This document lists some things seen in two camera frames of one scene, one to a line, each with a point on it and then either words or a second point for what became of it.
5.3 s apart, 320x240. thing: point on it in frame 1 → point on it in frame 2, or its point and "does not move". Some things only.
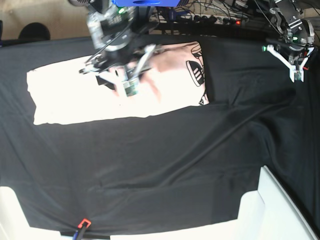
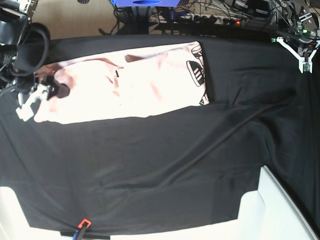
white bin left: [14, 225] does not move
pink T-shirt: [62, 93] does not move
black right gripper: [123, 57] → [25, 84]
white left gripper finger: [310, 49] → [310, 59]
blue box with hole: [146, 3] does not move
